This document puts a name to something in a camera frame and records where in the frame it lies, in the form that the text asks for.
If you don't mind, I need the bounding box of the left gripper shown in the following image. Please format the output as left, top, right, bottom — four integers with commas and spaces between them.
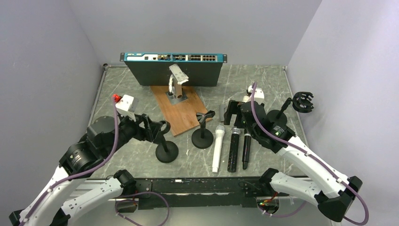
104, 110, 163, 157

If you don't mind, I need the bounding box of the white microphone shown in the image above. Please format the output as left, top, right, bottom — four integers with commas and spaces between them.
212, 125, 225, 173

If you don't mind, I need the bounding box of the black mic stand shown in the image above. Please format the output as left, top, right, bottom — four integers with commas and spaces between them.
192, 110, 215, 149
155, 121, 179, 164

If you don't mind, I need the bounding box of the slim black microphone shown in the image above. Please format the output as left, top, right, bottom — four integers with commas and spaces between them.
242, 130, 252, 170

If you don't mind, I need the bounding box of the silver head black microphone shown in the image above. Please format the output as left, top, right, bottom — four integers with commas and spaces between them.
227, 127, 241, 173

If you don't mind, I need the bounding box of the shock mount mic stand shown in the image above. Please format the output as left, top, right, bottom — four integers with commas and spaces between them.
265, 91, 314, 129

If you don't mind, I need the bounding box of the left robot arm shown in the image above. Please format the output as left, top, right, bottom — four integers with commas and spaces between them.
9, 114, 170, 226

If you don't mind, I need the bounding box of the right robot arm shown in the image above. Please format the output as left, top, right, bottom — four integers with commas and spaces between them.
224, 100, 362, 222

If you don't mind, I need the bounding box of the grey plastic tube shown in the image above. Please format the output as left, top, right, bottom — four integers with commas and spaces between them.
219, 104, 226, 122

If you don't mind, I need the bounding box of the wooden board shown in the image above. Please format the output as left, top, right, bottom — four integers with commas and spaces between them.
151, 86, 208, 137

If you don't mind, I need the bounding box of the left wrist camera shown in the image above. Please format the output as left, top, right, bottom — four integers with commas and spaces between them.
113, 94, 138, 121

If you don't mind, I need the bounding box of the metal bracket fixture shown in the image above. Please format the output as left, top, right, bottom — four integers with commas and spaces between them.
166, 64, 189, 105

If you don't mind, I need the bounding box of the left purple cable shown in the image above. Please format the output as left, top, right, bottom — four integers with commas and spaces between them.
18, 94, 170, 226

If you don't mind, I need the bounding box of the blue network switch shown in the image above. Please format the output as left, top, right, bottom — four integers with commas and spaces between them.
120, 52, 228, 87

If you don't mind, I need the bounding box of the black front rail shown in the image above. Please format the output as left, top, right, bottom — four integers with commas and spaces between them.
120, 177, 288, 210

